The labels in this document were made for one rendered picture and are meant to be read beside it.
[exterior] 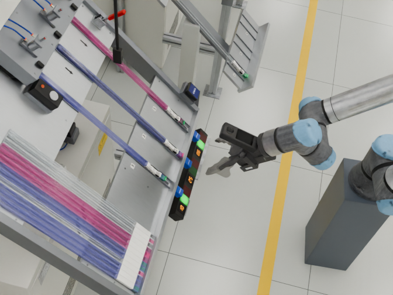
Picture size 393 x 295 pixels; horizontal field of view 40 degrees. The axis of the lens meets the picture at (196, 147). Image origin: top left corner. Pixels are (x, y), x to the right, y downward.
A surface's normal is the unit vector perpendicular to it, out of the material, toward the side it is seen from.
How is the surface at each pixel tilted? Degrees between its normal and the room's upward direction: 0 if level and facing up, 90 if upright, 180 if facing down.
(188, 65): 90
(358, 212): 90
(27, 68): 45
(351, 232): 90
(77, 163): 0
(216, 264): 0
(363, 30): 0
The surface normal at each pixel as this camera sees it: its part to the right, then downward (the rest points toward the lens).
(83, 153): 0.09, -0.58
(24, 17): 0.75, -0.24
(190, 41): -0.25, 0.78
